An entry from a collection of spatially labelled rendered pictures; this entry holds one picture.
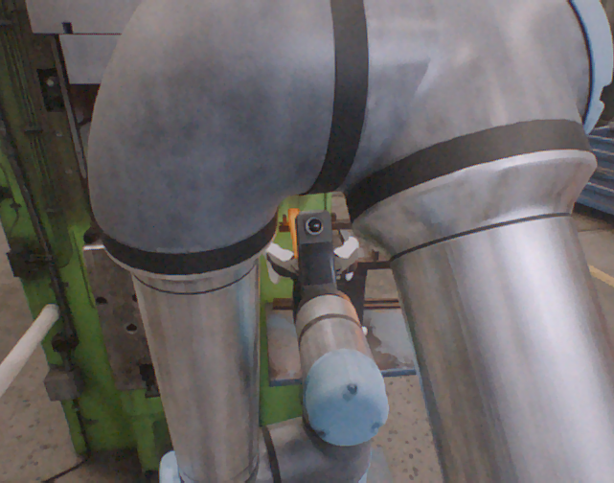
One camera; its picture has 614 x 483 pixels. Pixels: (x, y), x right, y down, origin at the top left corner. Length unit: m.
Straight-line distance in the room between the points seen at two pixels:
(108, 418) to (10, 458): 0.41
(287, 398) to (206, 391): 1.33
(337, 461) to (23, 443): 1.66
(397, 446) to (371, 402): 1.36
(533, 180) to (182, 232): 0.14
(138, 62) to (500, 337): 0.17
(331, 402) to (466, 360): 0.21
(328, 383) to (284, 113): 0.27
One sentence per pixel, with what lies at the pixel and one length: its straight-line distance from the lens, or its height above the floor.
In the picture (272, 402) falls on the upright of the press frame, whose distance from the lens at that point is 1.62.
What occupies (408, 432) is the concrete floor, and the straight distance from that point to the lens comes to 1.79.
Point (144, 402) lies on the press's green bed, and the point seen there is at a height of 0.42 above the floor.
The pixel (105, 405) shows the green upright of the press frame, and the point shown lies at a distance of 1.67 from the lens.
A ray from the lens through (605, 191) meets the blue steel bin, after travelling 4.33.
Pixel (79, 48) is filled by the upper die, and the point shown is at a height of 1.34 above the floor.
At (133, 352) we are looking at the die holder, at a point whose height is 0.60.
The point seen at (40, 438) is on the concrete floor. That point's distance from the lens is 2.00.
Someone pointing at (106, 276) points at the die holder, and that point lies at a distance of 1.12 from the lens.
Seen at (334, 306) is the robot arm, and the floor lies 1.07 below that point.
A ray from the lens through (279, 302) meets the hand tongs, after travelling 1.13.
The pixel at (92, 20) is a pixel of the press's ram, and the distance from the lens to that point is 1.04.
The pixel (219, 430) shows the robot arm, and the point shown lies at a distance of 0.33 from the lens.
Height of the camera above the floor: 1.33
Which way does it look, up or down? 25 degrees down
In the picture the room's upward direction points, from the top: straight up
